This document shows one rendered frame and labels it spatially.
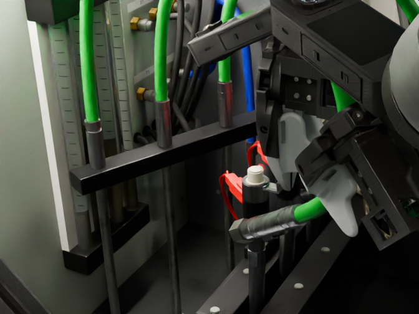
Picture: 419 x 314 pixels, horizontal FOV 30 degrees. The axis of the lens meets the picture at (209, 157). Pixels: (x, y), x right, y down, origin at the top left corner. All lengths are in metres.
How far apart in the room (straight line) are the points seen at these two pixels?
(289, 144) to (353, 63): 0.30
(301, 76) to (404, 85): 0.31
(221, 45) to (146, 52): 0.37
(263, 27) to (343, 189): 0.23
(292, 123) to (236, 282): 0.25
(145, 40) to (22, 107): 0.25
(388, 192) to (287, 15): 0.12
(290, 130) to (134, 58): 0.39
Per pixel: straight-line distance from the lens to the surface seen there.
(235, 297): 0.88
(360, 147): 0.45
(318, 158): 0.49
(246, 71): 1.06
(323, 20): 0.47
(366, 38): 0.45
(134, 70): 1.07
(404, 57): 0.37
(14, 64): 0.89
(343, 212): 0.54
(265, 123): 0.70
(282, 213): 0.63
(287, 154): 0.73
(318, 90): 0.68
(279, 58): 0.68
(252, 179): 0.78
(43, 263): 1.00
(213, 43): 0.72
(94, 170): 0.89
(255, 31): 0.70
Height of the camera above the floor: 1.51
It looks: 27 degrees down
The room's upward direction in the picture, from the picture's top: 3 degrees counter-clockwise
